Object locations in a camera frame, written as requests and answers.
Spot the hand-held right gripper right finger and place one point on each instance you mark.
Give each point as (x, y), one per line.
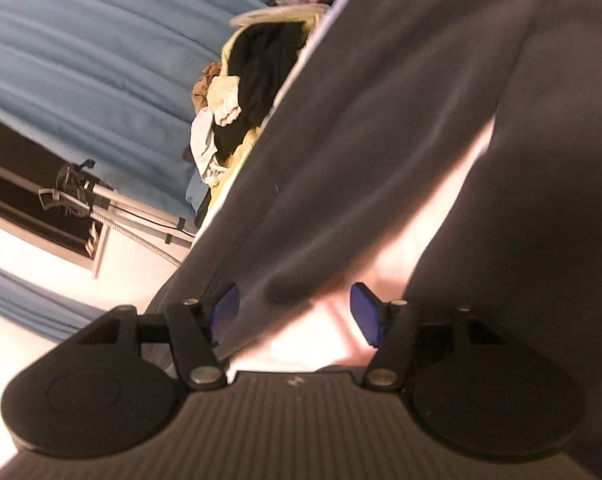
(366, 315)

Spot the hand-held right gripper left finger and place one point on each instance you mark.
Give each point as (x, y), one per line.
(226, 310)

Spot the dark grey pants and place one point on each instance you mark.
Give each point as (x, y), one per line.
(381, 110)

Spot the white bed sheet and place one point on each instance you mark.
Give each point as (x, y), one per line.
(406, 240)

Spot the garment steamer stand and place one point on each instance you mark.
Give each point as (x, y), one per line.
(131, 205)

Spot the beige cloth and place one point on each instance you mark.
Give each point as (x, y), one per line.
(93, 240)

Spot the yellow blanket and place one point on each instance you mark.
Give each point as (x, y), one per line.
(238, 160)

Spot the white cloth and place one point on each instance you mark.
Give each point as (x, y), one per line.
(203, 140)

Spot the pale yellow garment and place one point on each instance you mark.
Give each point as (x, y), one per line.
(226, 95)

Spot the narrow blue curtain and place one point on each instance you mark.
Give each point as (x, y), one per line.
(11, 290)

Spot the brown cloth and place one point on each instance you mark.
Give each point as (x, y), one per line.
(206, 82)

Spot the black garment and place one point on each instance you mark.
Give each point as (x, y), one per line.
(261, 70)

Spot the dark window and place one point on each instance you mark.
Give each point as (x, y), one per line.
(11, 195)

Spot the wide blue curtain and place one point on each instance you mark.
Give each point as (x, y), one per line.
(106, 35)

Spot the clear plastic lid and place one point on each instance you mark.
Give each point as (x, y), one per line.
(281, 11)

